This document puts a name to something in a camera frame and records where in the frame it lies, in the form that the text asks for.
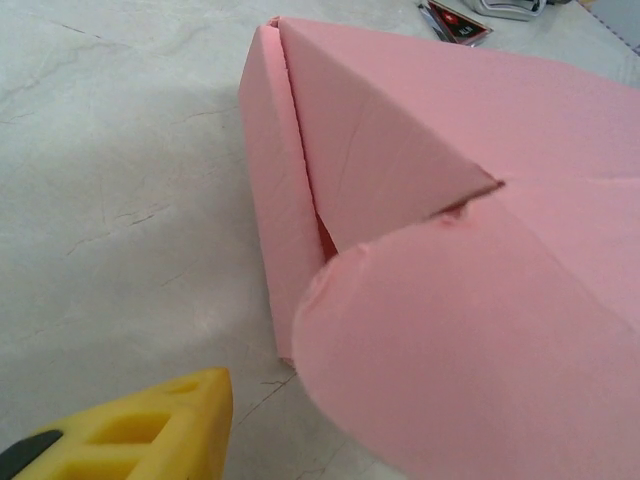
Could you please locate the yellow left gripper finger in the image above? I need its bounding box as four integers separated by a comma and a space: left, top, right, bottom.
0, 367, 235, 480

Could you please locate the pink paper box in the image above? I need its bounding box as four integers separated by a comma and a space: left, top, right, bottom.
238, 17, 640, 480

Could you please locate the red black triangular badge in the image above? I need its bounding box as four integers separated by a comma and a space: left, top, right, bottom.
417, 0, 495, 50

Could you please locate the black case with silver handle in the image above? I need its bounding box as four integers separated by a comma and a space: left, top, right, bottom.
467, 0, 551, 22

